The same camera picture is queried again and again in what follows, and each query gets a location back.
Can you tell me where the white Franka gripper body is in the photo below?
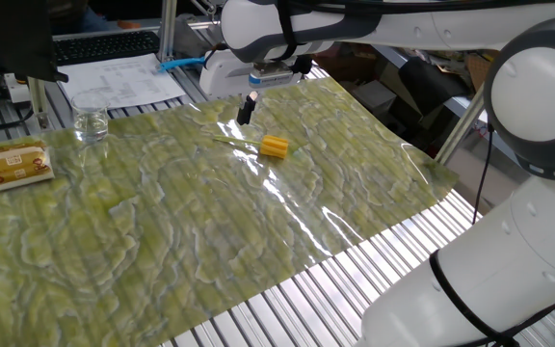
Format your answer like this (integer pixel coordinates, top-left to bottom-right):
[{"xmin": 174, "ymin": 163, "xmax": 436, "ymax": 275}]
[{"xmin": 198, "ymin": 47, "xmax": 313, "ymax": 101}]

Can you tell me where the blue handled brown brush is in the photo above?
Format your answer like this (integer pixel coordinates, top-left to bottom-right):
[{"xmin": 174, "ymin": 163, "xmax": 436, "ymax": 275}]
[{"xmin": 157, "ymin": 56, "xmax": 206, "ymax": 73}]

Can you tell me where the short aluminium post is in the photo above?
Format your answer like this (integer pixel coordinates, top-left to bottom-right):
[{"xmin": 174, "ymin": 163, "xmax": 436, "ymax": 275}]
[{"xmin": 26, "ymin": 76, "xmax": 51, "ymax": 131}]

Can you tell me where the black strap with buckle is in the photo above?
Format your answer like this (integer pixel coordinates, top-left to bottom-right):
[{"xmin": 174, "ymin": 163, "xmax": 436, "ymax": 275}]
[{"xmin": 429, "ymin": 249, "xmax": 555, "ymax": 347}]

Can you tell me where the black forearm strap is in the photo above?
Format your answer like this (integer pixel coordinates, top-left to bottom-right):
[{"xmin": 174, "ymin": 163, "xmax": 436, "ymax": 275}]
[{"xmin": 277, "ymin": 0, "xmax": 303, "ymax": 62}]

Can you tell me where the printed white paper sheet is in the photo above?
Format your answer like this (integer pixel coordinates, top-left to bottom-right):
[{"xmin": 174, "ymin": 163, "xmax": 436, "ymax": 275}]
[{"xmin": 58, "ymin": 52, "xmax": 187, "ymax": 111}]

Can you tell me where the black computer monitor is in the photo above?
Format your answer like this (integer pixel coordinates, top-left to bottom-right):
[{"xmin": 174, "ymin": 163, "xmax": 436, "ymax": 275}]
[{"xmin": 0, "ymin": 0, "xmax": 69, "ymax": 83}]

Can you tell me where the clear glass beaker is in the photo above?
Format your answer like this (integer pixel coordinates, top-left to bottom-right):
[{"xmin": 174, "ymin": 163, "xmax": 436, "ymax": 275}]
[{"xmin": 69, "ymin": 90, "xmax": 111, "ymax": 145}]

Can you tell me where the yellow white snack box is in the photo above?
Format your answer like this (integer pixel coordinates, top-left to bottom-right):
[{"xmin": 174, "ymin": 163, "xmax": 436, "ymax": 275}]
[{"xmin": 0, "ymin": 139, "xmax": 56, "ymax": 193}]

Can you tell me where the grey cardboard box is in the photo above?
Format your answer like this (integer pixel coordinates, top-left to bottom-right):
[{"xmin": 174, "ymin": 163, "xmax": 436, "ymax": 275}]
[{"xmin": 352, "ymin": 79, "xmax": 398, "ymax": 117}]

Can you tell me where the small white box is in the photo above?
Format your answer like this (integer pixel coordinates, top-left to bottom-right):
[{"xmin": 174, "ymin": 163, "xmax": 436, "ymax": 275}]
[{"xmin": 3, "ymin": 72, "xmax": 32, "ymax": 104}]

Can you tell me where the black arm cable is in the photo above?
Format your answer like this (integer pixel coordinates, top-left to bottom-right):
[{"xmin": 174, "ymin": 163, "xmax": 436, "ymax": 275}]
[{"xmin": 209, "ymin": 0, "xmax": 555, "ymax": 347}]

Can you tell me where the black computer keyboard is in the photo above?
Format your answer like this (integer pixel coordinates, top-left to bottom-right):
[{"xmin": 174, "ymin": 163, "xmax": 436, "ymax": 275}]
[{"xmin": 53, "ymin": 30, "xmax": 162, "ymax": 67}]

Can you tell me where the black bag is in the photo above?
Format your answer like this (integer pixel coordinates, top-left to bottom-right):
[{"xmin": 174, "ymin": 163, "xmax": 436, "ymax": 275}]
[{"xmin": 397, "ymin": 57, "xmax": 470, "ymax": 102}]

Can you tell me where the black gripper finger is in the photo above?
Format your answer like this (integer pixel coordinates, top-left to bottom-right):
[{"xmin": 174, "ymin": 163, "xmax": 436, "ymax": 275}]
[
  {"xmin": 236, "ymin": 92, "xmax": 254, "ymax": 126},
  {"xmin": 244, "ymin": 90, "xmax": 260, "ymax": 125}
]

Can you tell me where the person in blue jeans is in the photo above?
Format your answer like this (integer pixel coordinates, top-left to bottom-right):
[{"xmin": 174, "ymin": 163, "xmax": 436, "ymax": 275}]
[{"xmin": 48, "ymin": 0, "xmax": 115, "ymax": 36}]

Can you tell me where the green marble pattern mat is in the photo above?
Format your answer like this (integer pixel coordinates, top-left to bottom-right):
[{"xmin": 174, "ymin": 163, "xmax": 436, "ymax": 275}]
[{"xmin": 0, "ymin": 76, "xmax": 460, "ymax": 347}]

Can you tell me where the tall aluminium post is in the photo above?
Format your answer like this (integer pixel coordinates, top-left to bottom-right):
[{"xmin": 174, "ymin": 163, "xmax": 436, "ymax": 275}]
[{"xmin": 158, "ymin": 0, "xmax": 178, "ymax": 63}]

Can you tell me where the slanted aluminium strut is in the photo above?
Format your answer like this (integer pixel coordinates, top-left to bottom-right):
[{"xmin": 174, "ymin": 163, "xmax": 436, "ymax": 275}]
[{"xmin": 434, "ymin": 84, "xmax": 486, "ymax": 168}]

